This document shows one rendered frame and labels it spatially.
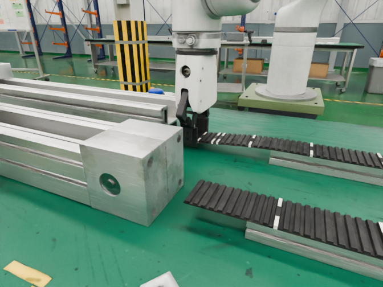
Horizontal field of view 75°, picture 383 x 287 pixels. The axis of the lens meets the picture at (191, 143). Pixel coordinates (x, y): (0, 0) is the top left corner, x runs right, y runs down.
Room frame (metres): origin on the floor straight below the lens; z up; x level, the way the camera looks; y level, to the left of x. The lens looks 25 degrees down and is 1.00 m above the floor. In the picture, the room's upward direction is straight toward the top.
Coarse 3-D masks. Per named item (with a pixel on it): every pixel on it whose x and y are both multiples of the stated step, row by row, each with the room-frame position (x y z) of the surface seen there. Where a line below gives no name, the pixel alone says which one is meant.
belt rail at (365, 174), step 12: (276, 156) 0.39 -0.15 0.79; (288, 156) 0.37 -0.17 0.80; (300, 156) 0.37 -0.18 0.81; (300, 168) 0.37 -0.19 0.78; (312, 168) 0.36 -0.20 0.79; (324, 168) 0.35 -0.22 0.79; (336, 168) 0.35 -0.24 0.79; (348, 168) 0.34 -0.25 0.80; (360, 168) 0.33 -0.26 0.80; (372, 168) 0.33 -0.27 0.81; (360, 180) 0.33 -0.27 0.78; (372, 180) 0.32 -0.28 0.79
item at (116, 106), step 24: (0, 96) 0.63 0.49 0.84; (24, 96) 0.61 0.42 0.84; (48, 96) 0.56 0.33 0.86; (72, 96) 0.53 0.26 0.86; (96, 96) 0.53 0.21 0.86; (120, 96) 0.57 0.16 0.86; (144, 96) 0.54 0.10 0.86; (168, 96) 0.53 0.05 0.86; (120, 120) 0.48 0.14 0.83; (144, 120) 0.45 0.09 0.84; (168, 120) 0.49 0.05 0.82
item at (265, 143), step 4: (264, 136) 0.43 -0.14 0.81; (264, 140) 0.41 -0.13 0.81; (268, 140) 0.41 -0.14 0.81; (272, 140) 0.42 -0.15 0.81; (260, 144) 0.40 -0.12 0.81; (264, 144) 0.40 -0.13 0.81; (268, 144) 0.40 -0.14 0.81; (260, 148) 0.39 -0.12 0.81; (264, 148) 0.39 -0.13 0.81; (268, 148) 0.38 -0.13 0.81
